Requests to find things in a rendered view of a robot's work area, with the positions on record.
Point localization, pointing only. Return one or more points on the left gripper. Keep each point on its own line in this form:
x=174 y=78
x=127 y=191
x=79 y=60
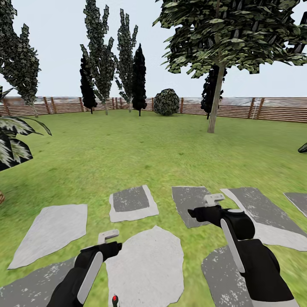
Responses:
x=112 y=249

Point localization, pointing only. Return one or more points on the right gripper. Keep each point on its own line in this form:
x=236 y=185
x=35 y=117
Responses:
x=203 y=214

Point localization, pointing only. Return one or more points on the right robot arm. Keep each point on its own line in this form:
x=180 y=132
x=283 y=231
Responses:
x=255 y=261

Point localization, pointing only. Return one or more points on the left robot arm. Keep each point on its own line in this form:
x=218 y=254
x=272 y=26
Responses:
x=74 y=289

